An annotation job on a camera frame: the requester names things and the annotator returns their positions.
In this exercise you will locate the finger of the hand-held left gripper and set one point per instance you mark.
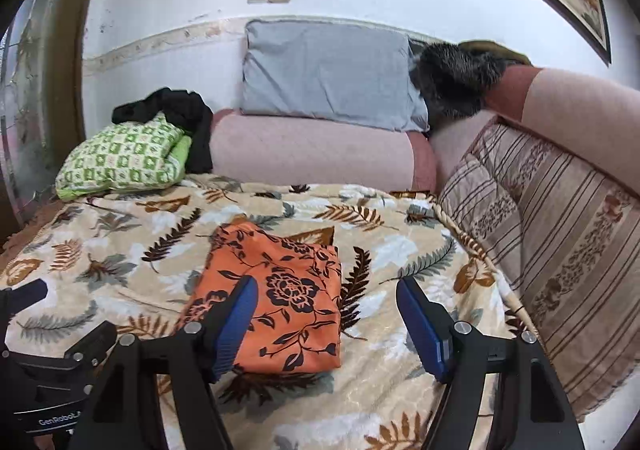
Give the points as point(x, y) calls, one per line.
point(92, 340)
point(25, 295)

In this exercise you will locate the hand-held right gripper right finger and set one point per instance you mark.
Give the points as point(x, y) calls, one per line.
point(422, 325)

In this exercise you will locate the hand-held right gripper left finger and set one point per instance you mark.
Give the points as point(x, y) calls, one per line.
point(231, 325)

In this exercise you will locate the orange floral garment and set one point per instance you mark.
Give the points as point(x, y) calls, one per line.
point(300, 280)

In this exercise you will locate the brown quilted bedspread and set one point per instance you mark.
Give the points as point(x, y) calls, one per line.
point(22, 239)

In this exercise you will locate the leaf print blanket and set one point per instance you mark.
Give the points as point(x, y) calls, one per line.
point(400, 240)

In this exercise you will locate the striped brown cushion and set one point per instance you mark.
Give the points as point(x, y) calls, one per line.
point(565, 250)

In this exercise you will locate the green checked pillow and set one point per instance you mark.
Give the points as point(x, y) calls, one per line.
point(120, 155)

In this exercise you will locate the glass door panel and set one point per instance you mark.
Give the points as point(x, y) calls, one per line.
point(27, 105)

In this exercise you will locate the black cloth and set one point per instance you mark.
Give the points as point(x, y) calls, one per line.
point(185, 110)

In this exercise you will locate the dark fuzzy cloth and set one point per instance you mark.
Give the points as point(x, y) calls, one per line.
point(455, 80)

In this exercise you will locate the grey pillow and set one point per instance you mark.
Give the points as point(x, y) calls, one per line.
point(330, 75)

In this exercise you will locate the pink long bolster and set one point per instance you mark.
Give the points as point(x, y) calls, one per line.
point(575, 105)

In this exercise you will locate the brown wooden door frame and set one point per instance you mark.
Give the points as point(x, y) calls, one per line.
point(67, 55)

